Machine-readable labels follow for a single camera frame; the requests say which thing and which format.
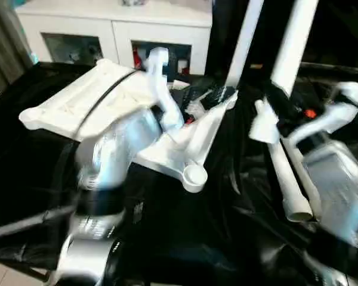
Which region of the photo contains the white plastic table top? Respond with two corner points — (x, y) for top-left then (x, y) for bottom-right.
(18, 57), (240, 195)

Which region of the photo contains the white plastic table leg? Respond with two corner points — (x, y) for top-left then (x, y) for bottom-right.
(248, 0), (320, 145)
(224, 0), (265, 91)
(267, 141), (314, 223)
(284, 138), (324, 218)

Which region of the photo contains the black furniture with gold label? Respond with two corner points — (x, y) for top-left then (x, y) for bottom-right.
(210, 0), (358, 81)

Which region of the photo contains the white cabinet with glass doors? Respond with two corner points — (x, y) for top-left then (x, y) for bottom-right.
(13, 0), (214, 75)

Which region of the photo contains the black mat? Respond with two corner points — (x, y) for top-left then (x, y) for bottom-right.
(0, 60), (358, 286)

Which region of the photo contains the grey curtain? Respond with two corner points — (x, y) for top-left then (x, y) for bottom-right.
(0, 0), (39, 90)

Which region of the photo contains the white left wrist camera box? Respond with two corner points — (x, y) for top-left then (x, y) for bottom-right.
(143, 46), (187, 133)

